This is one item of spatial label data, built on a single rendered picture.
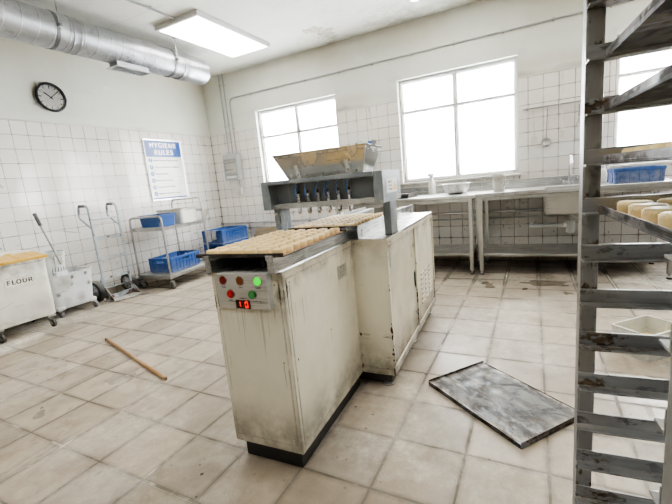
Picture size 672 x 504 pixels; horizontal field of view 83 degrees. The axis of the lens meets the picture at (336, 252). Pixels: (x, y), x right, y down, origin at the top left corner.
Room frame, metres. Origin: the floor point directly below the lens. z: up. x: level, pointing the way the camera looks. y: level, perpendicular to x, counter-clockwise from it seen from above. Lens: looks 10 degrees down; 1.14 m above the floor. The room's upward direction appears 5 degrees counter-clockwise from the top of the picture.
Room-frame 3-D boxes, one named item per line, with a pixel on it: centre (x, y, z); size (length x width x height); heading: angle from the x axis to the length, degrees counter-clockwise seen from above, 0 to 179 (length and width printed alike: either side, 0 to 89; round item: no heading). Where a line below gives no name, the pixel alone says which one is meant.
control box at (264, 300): (1.40, 0.36, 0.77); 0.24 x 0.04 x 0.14; 65
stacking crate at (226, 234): (5.96, 1.71, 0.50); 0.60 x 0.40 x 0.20; 154
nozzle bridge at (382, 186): (2.19, 0.00, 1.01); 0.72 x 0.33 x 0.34; 65
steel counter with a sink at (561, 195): (4.34, -1.68, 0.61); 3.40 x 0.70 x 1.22; 62
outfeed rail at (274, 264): (2.23, -0.18, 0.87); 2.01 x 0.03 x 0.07; 155
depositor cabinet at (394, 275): (2.62, -0.20, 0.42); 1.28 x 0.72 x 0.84; 155
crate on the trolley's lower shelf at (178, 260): (5.15, 2.21, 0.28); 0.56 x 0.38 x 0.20; 160
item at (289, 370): (1.73, 0.21, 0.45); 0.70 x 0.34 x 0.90; 155
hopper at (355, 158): (2.19, 0.00, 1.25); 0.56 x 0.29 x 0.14; 65
